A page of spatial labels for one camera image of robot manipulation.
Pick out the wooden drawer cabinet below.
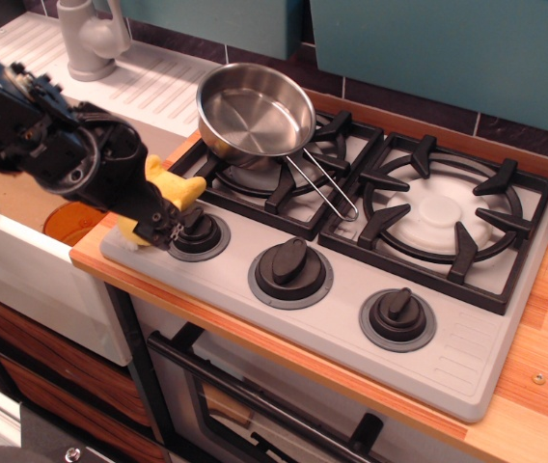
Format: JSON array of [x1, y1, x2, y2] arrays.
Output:
[[0, 303, 169, 462]]

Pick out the oven door with handle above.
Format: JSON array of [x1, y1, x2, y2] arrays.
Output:
[[146, 321, 449, 463]]

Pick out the stainless steel pan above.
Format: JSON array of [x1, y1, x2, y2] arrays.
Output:
[[196, 63, 359, 222]]

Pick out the grey toy faucet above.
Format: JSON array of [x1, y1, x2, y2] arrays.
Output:
[[57, 0, 131, 82]]

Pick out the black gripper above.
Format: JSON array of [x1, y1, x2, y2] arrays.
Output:
[[46, 102, 182, 251]]

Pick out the black middle stove knob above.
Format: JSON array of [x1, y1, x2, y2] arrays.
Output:
[[248, 237, 334, 311]]

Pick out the white toy sink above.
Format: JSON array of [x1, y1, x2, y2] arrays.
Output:
[[0, 13, 215, 367]]

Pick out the black left stove knob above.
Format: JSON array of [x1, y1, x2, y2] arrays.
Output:
[[167, 207, 231, 262]]

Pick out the black stove knob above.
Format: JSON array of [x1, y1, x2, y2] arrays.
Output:
[[167, 207, 231, 262], [248, 237, 334, 311], [359, 287, 437, 353]]

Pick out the orange plastic plate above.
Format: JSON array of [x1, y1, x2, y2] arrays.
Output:
[[42, 202, 106, 246]]

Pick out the black burner grate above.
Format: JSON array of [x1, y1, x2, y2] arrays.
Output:
[[170, 110, 385, 240], [318, 133, 548, 315]]

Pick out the black left burner grate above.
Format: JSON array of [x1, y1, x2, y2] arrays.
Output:
[[170, 110, 385, 240]]

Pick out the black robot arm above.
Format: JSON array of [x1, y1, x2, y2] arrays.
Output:
[[0, 63, 183, 250]]

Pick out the black right burner grate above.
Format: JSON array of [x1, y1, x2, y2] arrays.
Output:
[[318, 133, 548, 315]]

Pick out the grey toy stove top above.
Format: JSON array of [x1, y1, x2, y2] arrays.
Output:
[[98, 89, 548, 424]]

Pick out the yellow stuffed duck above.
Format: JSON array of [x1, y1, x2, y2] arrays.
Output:
[[117, 154, 206, 251]]

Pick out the black right stove knob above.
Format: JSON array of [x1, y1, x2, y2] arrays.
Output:
[[359, 287, 437, 353]]

